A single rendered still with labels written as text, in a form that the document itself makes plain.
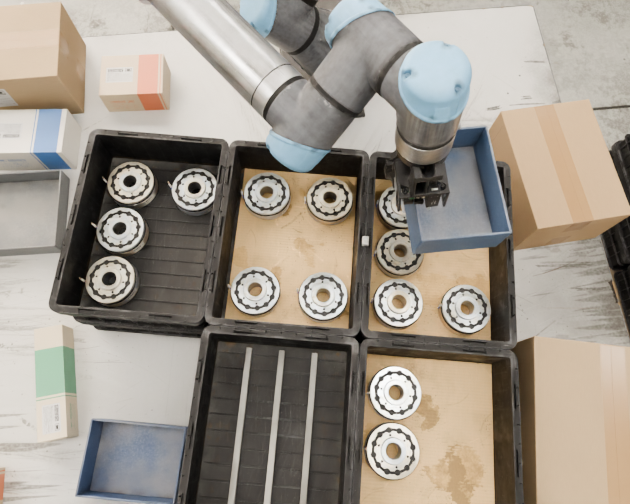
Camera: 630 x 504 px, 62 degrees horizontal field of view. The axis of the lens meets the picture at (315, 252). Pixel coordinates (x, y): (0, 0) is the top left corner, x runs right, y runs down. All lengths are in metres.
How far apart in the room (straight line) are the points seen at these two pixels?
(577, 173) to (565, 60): 1.41
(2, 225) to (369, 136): 0.95
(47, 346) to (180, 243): 0.37
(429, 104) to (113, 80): 1.05
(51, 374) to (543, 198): 1.14
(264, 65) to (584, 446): 0.88
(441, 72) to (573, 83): 2.08
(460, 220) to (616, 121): 1.74
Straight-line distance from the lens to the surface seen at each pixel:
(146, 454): 1.26
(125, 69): 1.51
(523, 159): 1.30
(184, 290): 1.15
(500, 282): 1.14
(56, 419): 1.27
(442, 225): 0.94
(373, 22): 0.64
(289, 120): 0.67
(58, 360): 1.28
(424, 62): 0.59
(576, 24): 2.85
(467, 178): 0.99
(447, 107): 0.58
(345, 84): 0.64
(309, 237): 1.16
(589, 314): 1.42
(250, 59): 0.70
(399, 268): 1.12
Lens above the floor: 1.92
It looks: 72 degrees down
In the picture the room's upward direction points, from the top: 4 degrees clockwise
